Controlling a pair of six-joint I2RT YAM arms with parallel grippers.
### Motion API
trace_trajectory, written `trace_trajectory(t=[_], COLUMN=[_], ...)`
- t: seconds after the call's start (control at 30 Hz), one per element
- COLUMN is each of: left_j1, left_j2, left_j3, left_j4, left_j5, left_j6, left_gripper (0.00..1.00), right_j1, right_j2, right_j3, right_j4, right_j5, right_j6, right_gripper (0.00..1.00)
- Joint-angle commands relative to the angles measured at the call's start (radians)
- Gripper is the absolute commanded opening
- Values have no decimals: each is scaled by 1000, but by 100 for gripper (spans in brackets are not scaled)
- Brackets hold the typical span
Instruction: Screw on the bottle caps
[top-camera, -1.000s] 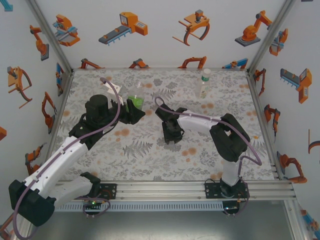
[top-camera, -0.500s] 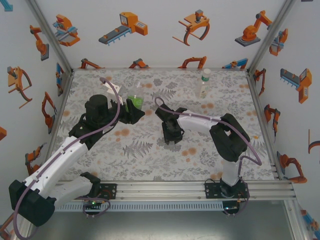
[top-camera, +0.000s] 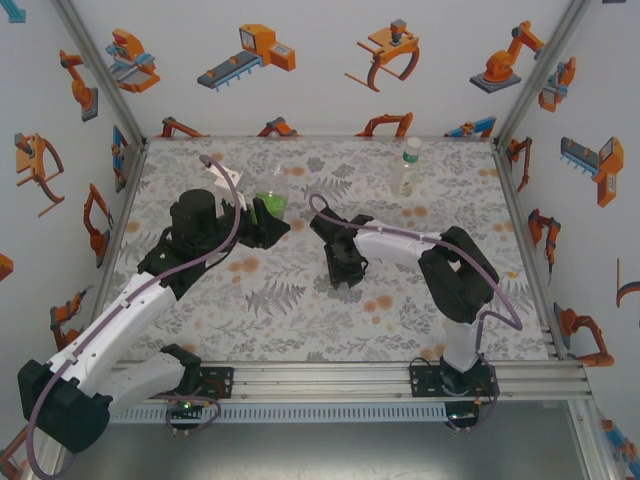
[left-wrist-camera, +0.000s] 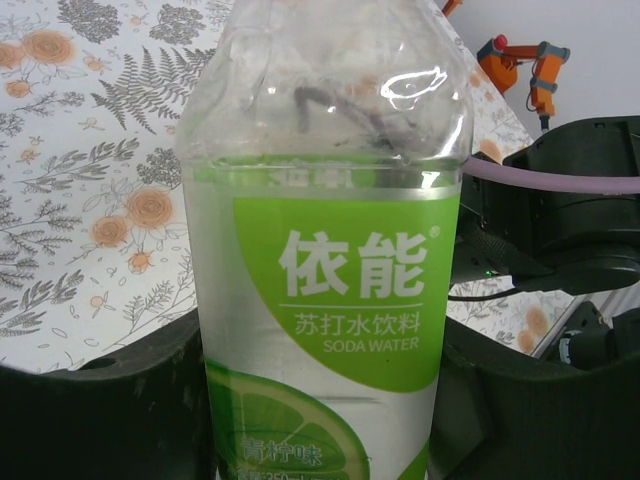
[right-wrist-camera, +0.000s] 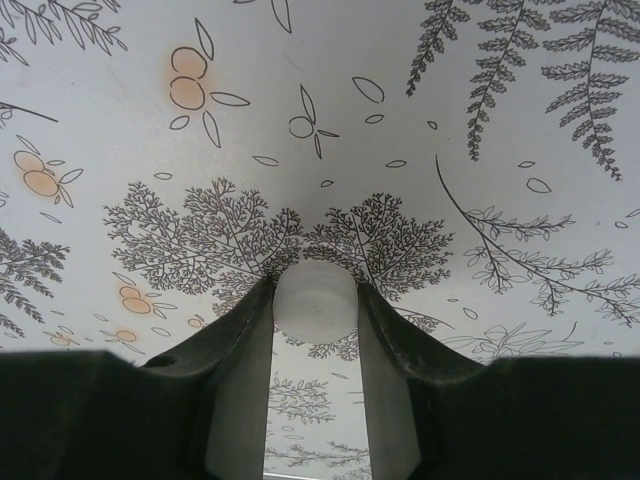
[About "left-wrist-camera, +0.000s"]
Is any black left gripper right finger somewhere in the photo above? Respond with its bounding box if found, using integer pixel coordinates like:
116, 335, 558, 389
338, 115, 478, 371
428, 315, 640, 480

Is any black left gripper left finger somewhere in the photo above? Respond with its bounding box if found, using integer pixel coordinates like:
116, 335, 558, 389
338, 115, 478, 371
0, 312, 212, 480

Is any green label soda water bottle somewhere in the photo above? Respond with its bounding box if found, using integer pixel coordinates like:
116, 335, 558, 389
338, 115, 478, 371
174, 0, 476, 480

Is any floral patterned table mat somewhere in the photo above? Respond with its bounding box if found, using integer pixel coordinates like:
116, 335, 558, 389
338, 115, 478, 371
0, 0, 581, 376

